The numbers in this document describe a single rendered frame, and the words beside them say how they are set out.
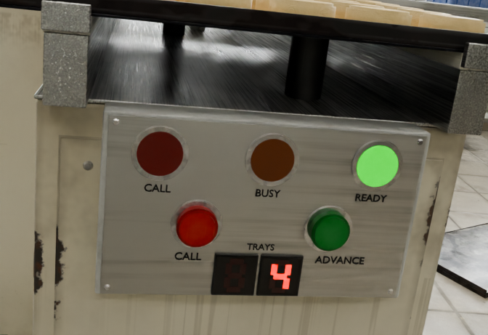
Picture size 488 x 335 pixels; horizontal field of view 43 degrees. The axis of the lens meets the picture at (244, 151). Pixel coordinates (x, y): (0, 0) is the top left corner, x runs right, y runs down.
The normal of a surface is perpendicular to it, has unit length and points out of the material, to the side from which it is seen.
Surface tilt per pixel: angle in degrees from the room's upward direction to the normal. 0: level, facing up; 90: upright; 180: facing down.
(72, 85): 90
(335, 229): 90
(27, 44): 90
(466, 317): 0
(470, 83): 90
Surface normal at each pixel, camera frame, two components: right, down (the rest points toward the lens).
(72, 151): 0.16, 0.29
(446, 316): 0.11, -0.95
